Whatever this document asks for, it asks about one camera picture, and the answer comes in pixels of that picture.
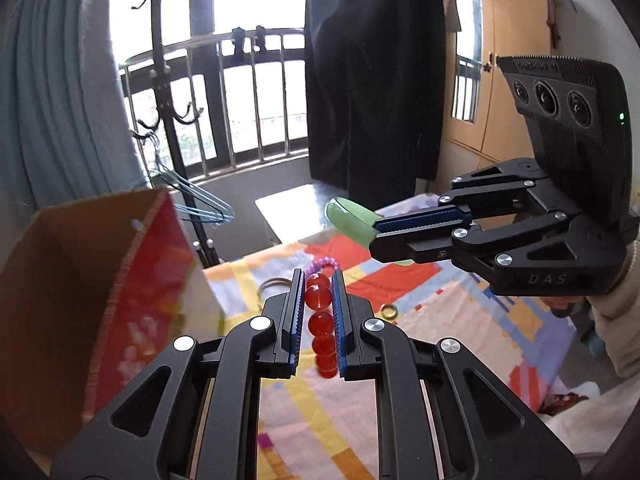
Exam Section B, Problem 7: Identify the light blue curtain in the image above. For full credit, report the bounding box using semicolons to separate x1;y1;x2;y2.
0;0;146;242

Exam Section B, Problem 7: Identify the white cloth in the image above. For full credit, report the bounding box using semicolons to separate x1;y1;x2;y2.
537;381;637;457

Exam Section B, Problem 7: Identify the person's right forearm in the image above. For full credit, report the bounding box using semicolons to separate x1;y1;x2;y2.
586;241;640;392

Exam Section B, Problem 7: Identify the green jade bangle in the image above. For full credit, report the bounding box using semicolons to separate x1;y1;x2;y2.
324;197;416;267

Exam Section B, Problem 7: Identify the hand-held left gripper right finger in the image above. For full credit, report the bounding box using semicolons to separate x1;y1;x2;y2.
331;270;584;480

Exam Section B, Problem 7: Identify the metal balcony railing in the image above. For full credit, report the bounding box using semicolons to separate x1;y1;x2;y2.
118;27;309;182

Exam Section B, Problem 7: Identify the grey side table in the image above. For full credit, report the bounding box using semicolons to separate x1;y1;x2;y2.
254;183;352;247

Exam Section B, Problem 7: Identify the wooden wardrobe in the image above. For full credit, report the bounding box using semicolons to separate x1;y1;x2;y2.
439;0;567;197

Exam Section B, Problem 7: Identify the blue wire clothes hanger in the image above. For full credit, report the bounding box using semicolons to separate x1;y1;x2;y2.
150;165;225;227
148;158;236;222

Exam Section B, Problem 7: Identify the black hanging coat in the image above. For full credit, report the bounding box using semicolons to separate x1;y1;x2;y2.
303;0;447;212

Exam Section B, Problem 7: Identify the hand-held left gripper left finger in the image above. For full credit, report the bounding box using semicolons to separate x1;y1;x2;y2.
50;269;305;480

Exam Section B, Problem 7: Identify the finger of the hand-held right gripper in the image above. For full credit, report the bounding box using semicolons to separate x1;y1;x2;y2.
368;211;587;271
373;158;551;234

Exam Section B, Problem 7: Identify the colourful printed blanket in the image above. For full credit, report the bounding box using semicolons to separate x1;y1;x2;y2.
202;192;577;480

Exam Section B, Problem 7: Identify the cardboard box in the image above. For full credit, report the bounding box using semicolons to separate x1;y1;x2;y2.
0;187;224;454

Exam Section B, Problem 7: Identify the person's right hand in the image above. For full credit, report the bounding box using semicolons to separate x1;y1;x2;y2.
542;294;594;319

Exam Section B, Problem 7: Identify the brown thin bangle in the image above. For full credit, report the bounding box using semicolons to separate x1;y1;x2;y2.
257;278;296;301

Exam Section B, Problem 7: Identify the purple coil bracelet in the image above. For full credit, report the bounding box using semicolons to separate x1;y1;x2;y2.
306;256;341;276

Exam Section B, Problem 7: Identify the red bead bracelet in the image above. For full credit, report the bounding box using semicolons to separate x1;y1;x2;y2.
305;272;337;380

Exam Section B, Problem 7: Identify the black coat rack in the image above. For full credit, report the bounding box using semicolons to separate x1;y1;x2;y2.
118;0;224;269

